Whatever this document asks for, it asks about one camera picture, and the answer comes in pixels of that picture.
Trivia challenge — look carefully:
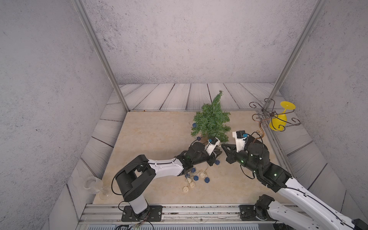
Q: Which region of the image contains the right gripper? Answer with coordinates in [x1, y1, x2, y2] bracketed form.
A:
[221, 143, 262, 177]

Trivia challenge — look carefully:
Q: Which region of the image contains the string light with rattan balls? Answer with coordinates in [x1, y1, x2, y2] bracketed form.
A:
[181, 137, 220, 193]

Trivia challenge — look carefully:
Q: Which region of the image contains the small green christmas tree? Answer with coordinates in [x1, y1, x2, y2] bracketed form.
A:
[191, 91, 231, 143]

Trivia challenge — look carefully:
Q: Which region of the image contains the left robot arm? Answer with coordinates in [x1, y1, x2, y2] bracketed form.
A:
[112, 138, 222, 216]

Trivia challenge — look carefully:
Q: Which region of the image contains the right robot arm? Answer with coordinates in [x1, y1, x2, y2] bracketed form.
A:
[221, 133, 368, 230]

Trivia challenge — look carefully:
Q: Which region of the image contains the black metal glass rack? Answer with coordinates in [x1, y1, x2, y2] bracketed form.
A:
[249, 98, 301, 140]

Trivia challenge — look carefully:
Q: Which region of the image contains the clear wine glass left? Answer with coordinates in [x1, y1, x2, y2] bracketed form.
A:
[83, 176, 112, 200]

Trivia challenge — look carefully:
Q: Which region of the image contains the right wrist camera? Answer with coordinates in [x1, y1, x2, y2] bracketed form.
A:
[232, 130, 249, 152]

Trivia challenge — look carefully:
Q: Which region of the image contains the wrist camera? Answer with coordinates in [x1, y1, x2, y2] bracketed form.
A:
[205, 137, 220, 156]
[232, 130, 249, 152]

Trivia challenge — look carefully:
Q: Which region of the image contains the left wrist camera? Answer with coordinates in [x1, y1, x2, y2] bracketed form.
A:
[205, 137, 220, 156]

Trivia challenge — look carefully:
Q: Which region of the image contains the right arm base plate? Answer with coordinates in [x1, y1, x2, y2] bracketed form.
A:
[239, 205, 273, 221]

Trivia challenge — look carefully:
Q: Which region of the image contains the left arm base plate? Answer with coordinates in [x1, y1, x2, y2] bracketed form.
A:
[121, 206, 163, 222]

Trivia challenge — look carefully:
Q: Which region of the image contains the aluminium mounting rail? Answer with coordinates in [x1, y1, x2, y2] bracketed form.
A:
[77, 203, 327, 228]

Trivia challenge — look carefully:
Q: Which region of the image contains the right frame post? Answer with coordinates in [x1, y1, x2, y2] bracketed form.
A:
[264, 0, 328, 110]

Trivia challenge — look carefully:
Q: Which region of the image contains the frame post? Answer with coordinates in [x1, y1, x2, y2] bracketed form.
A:
[72, 0, 130, 112]
[264, 0, 328, 110]

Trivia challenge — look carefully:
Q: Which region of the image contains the left frame post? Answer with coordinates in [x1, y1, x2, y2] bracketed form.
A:
[72, 0, 130, 112]

